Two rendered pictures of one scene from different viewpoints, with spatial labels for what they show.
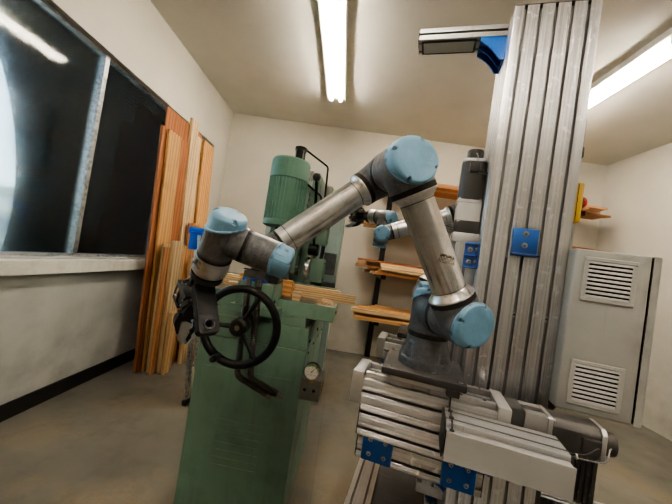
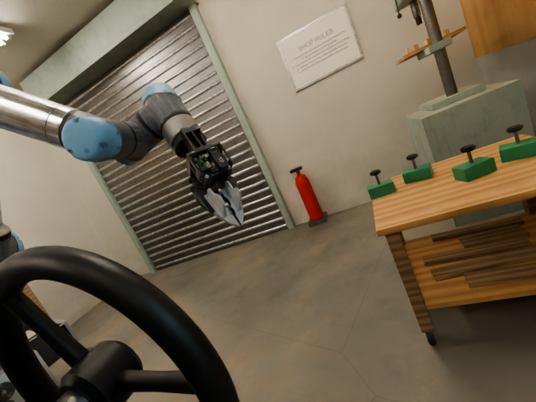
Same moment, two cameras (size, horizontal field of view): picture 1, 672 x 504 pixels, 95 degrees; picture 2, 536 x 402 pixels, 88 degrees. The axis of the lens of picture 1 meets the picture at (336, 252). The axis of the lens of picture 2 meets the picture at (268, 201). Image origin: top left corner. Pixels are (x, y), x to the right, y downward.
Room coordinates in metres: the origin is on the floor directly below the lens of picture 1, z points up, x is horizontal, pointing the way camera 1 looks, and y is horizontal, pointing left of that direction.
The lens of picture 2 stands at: (1.23, 0.58, 0.95)
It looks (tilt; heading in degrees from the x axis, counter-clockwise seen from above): 11 degrees down; 200
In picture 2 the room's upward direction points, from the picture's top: 25 degrees counter-clockwise
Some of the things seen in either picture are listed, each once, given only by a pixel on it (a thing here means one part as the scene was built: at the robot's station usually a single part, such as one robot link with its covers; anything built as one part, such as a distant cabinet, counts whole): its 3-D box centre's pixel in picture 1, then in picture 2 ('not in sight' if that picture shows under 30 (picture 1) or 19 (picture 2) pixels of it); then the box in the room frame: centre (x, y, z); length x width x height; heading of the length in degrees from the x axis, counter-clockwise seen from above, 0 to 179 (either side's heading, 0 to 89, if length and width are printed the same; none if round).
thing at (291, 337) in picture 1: (274, 318); not in sight; (1.53, 0.25, 0.76); 0.57 x 0.45 x 0.09; 175
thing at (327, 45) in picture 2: not in sight; (318, 49); (-1.52, 0.59, 1.48); 0.64 x 0.02 x 0.46; 89
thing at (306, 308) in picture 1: (265, 301); not in sight; (1.30, 0.26, 0.87); 0.61 x 0.30 x 0.06; 85
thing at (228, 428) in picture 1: (260, 399); not in sight; (1.53, 0.25, 0.35); 0.58 x 0.45 x 0.71; 175
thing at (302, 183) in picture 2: not in sight; (308, 195); (-1.45, 0.01, 0.30); 0.19 x 0.18 x 0.60; 179
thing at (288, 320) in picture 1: (264, 311); not in sight; (1.35, 0.27, 0.82); 0.40 x 0.21 x 0.04; 85
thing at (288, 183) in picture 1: (286, 194); not in sight; (1.41, 0.26, 1.35); 0.18 x 0.18 x 0.31
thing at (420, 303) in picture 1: (432, 309); not in sight; (0.93, -0.31, 0.98); 0.13 x 0.12 x 0.14; 14
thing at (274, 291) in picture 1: (260, 292); not in sight; (1.22, 0.27, 0.91); 0.15 x 0.14 x 0.09; 85
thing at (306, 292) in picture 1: (290, 290); not in sight; (1.40, 0.18, 0.92); 0.60 x 0.02 x 0.04; 85
